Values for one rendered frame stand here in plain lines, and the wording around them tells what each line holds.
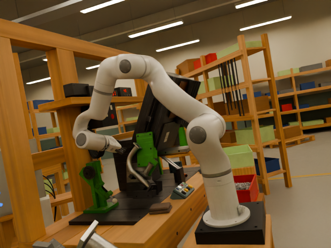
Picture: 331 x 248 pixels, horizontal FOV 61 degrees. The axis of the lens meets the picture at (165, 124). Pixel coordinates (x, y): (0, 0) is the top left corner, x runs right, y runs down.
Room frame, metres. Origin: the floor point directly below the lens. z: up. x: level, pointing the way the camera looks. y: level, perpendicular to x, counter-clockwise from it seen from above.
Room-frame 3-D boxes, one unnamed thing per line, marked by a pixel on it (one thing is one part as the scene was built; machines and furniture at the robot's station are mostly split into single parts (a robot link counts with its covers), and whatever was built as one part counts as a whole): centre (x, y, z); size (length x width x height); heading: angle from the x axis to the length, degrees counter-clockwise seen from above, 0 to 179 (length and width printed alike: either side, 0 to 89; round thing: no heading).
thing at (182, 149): (1.89, 0.04, 1.11); 0.39 x 0.16 x 0.03; 66
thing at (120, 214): (1.86, 0.16, 0.89); 1.10 x 0.42 x 0.02; 156
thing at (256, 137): (5.10, -1.01, 1.19); 2.30 x 0.55 x 2.39; 23
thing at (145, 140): (1.77, 0.14, 1.17); 0.13 x 0.12 x 0.20; 156
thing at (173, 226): (1.74, -0.09, 0.82); 1.50 x 0.14 x 0.15; 156
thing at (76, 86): (1.69, 0.48, 1.59); 0.15 x 0.07 x 0.07; 156
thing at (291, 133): (7.88, -3.29, 0.22); 1.20 x 0.80 x 0.44; 112
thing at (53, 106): (1.97, 0.40, 1.52); 0.90 x 0.25 x 0.04; 156
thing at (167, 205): (1.35, 0.09, 0.91); 0.10 x 0.08 x 0.03; 76
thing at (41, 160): (2.01, 0.50, 1.23); 1.30 x 0.05 x 0.09; 156
